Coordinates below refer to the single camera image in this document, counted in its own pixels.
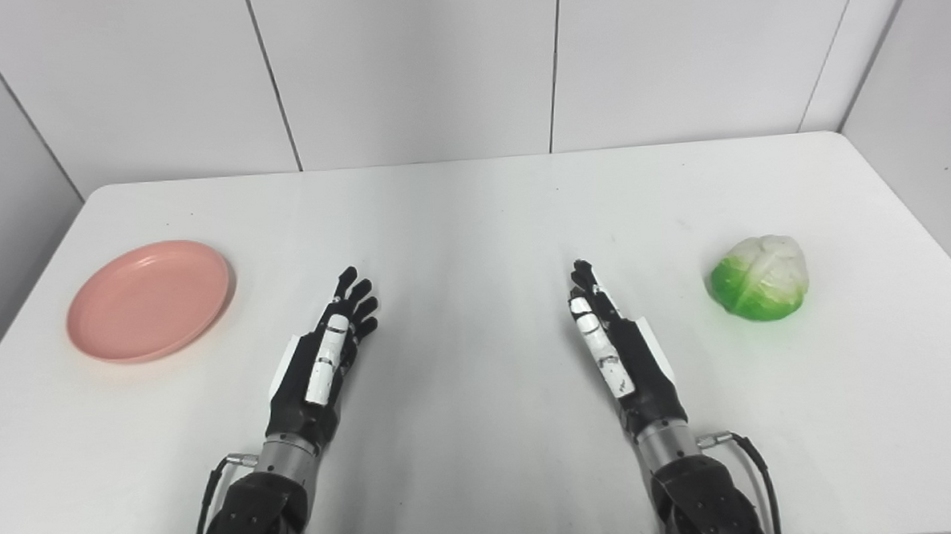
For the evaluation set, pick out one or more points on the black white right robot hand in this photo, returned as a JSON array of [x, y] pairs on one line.
[[645, 380]]

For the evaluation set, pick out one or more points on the green white toy cabbage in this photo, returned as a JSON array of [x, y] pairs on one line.
[[761, 283]]

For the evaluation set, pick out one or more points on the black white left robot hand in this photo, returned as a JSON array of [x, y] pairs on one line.
[[301, 403]]

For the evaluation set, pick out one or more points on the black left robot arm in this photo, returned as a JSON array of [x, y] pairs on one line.
[[254, 517]]

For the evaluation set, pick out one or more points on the pink round plate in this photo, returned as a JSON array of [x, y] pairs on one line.
[[148, 301]]

